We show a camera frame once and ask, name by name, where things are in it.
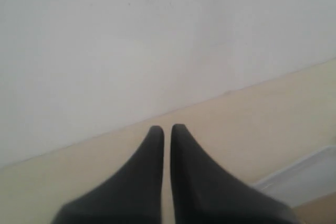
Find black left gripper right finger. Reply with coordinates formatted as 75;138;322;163
170;124;300;223

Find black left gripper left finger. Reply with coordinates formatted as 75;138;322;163
53;126;164;223

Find white rectangular plastic tray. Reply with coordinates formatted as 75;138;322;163
253;145;335;207

